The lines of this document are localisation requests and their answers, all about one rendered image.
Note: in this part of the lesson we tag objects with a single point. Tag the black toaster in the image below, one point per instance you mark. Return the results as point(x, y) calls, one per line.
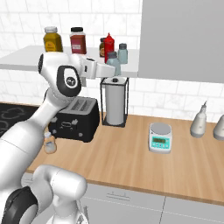
point(77, 119)

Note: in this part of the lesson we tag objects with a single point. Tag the small clear shaker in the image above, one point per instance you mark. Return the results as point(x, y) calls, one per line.
point(50, 145)

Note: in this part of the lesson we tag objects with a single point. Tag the grey-blue shaker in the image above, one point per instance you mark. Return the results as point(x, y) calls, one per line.
point(114, 61)
point(122, 54)

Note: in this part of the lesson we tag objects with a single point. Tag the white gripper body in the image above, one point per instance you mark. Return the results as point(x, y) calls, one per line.
point(105, 70)

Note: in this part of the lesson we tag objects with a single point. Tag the white rounded bottle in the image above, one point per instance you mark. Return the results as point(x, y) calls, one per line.
point(219, 129)

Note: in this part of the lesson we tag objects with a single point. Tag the red-brown spice jar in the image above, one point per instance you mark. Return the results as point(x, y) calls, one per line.
point(78, 42)

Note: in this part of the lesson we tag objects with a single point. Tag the black hob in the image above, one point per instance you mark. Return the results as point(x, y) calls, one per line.
point(14, 115)

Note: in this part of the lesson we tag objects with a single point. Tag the white paper towel roll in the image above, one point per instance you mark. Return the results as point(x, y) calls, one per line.
point(114, 102)

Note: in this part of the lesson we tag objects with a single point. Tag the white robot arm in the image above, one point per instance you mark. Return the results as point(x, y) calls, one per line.
point(20, 140)

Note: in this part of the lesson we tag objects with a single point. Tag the grey cabinet door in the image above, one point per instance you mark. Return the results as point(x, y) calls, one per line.
point(183, 38)

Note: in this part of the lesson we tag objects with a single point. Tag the grey drawer front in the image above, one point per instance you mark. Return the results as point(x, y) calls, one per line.
point(195, 211)
point(137, 195)

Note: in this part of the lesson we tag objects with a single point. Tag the white condiment bottle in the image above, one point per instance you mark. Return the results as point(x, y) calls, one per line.
point(198, 124)

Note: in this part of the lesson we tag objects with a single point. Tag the white kitchen scale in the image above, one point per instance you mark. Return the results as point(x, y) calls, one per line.
point(159, 138)

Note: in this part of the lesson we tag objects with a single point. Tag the white open cabinet shelf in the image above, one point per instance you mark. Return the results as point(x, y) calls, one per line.
point(23, 59)

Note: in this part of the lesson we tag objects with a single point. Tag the red ketchup bottle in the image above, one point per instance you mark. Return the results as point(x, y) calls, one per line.
point(109, 46)

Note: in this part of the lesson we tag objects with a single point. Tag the yellow mustard jar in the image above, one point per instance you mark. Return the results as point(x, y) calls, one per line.
point(53, 40)

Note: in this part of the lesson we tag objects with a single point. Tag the dark brown bottle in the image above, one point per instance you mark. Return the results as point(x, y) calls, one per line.
point(101, 48)

